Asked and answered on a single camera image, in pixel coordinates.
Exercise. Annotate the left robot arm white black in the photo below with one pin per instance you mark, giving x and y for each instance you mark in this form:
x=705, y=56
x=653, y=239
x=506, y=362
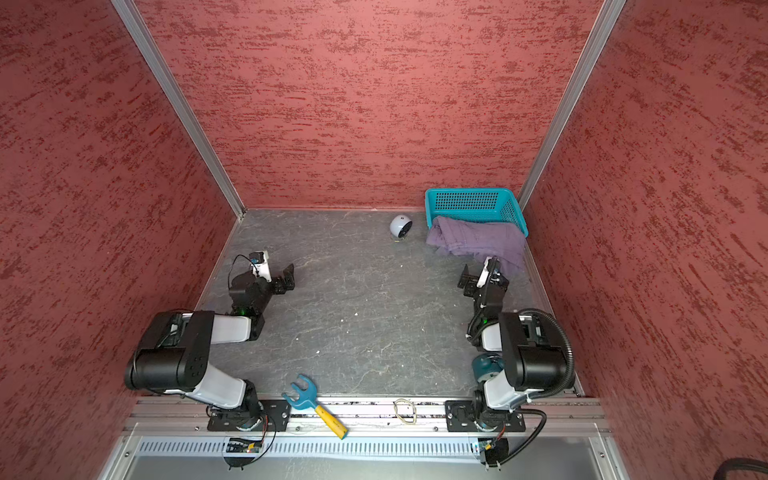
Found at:
x=173, y=355

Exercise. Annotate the right aluminium corner post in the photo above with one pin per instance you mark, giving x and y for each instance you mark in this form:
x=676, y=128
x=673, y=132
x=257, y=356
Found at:
x=599, y=34

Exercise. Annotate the left aluminium corner post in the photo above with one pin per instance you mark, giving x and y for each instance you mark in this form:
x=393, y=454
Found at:
x=138, y=30

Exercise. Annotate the white round mug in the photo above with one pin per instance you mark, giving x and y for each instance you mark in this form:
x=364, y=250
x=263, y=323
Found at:
x=400, y=226

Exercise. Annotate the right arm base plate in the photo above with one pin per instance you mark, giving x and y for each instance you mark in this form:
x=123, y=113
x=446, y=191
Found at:
x=468, y=416

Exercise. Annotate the blue fork tool yellow handle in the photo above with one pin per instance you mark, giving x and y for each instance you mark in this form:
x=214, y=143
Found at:
x=305, y=398

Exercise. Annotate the teal plastic basket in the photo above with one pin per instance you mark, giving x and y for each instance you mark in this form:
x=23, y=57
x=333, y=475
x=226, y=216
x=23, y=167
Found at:
x=478, y=205

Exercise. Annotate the white slotted cable duct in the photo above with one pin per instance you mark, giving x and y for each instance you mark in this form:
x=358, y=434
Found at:
x=440, y=449

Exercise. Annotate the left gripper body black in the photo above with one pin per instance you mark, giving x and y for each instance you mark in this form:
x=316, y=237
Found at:
x=278, y=282

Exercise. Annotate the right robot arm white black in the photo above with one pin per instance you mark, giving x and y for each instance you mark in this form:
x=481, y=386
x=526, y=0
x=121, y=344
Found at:
x=524, y=354

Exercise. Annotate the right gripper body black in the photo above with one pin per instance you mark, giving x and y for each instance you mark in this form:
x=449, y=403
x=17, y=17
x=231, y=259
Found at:
x=475, y=284

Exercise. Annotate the aluminium corner post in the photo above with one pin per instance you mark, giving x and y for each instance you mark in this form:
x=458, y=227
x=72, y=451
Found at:
x=138, y=30
x=599, y=34

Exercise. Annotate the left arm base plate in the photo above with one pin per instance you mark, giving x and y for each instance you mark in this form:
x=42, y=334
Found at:
x=272, y=415

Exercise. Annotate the aluminium frame rail front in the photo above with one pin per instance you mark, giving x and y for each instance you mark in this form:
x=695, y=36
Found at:
x=567, y=416

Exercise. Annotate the purple trousers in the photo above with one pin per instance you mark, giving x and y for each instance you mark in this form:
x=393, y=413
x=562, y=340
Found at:
x=504, y=241

